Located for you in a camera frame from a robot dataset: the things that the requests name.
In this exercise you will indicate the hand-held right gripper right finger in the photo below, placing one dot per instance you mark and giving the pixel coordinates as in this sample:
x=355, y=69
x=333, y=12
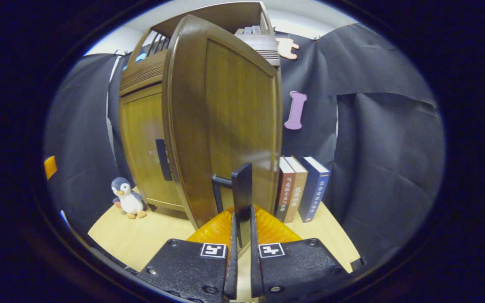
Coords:
x=256, y=273

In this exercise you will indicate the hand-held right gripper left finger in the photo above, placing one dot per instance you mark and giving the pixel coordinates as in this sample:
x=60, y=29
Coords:
x=231, y=273

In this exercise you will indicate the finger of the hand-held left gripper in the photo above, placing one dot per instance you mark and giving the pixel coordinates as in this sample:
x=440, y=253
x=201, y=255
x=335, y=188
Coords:
x=50, y=167

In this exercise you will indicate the wooden cabinet door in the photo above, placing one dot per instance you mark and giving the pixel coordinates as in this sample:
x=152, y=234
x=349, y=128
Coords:
x=225, y=118
x=141, y=139

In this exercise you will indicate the wooden double-door shoe cabinet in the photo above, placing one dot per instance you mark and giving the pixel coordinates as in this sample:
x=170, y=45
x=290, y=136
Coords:
x=141, y=75

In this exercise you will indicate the red-brown book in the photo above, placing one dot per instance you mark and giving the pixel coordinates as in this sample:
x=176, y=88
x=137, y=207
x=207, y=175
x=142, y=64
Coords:
x=285, y=193

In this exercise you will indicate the penguin plush toy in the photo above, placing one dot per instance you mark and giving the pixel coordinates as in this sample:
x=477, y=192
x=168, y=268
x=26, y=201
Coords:
x=129, y=202

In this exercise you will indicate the tan book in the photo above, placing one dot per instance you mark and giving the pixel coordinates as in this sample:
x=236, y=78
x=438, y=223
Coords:
x=299, y=189

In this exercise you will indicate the blue book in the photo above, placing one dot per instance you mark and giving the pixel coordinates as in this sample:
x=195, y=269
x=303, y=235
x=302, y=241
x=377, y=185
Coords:
x=316, y=189

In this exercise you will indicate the black backdrop cloth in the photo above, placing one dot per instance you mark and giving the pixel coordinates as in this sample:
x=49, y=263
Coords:
x=373, y=147

